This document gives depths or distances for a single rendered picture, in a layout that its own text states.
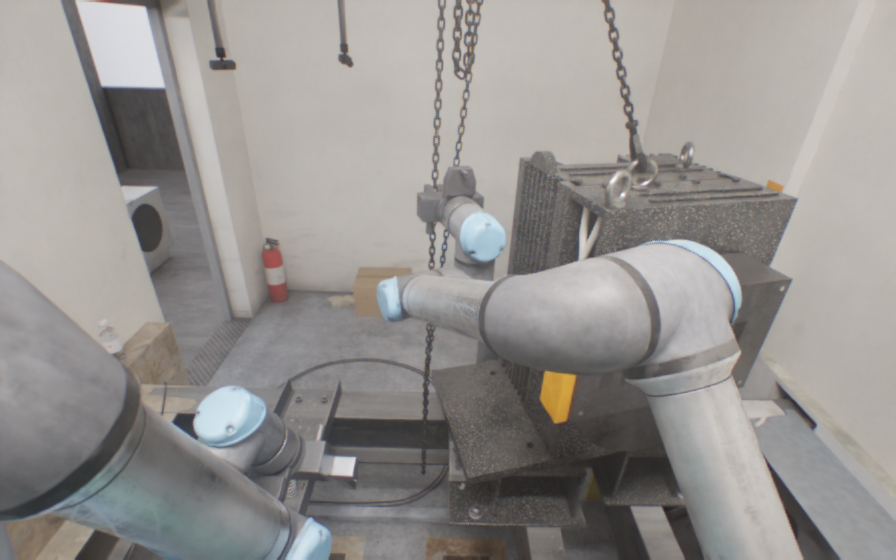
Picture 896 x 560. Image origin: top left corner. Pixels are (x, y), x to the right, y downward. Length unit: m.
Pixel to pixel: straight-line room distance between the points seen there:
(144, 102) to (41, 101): 6.01
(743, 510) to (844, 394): 1.64
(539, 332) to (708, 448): 0.20
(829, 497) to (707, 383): 1.47
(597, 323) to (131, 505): 0.36
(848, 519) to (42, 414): 1.90
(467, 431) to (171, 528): 1.03
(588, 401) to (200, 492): 0.76
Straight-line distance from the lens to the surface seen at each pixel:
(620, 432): 1.14
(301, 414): 1.77
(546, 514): 1.50
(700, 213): 1.07
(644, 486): 1.66
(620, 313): 0.42
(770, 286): 1.10
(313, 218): 3.57
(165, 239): 4.85
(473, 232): 0.73
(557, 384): 0.95
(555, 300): 0.42
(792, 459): 2.01
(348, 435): 1.91
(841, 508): 1.95
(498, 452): 1.31
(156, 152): 8.27
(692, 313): 0.48
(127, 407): 0.32
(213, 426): 0.63
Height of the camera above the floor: 1.89
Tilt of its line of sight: 29 degrees down
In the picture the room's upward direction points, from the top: 2 degrees clockwise
